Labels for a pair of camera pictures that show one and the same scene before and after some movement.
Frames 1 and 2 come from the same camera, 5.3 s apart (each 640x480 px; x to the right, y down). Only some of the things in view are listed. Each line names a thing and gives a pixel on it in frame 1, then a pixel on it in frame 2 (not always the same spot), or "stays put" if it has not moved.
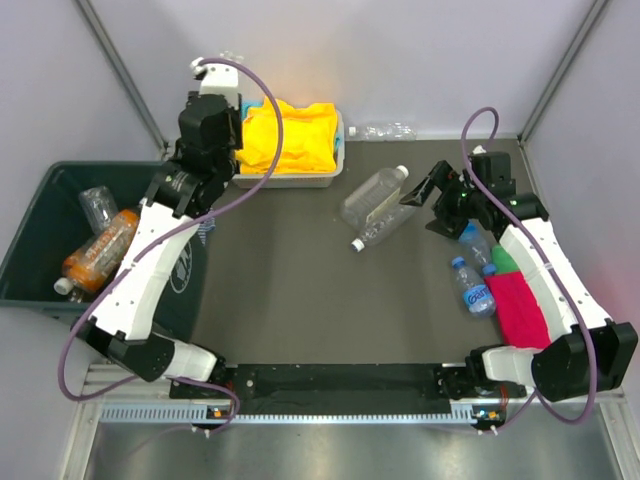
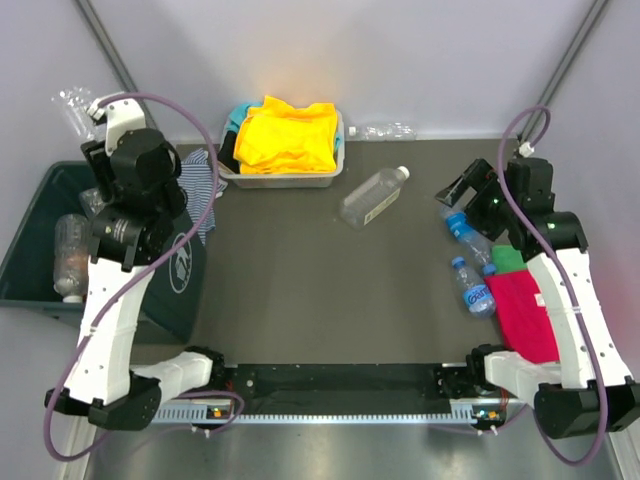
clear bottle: x=99 y=206 stays put
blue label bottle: x=478 y=297 stays put
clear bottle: x=229 y=54 → x=73 y=103
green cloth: x=503 y=261 stays put
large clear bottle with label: x=374 y=197 stays put
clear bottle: x=384 y=132 stays put
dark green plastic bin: x=57 y=225 stays put
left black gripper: x=234 y=120 → x=96 y=152
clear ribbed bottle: x=384 y=226 → x=71 y=257
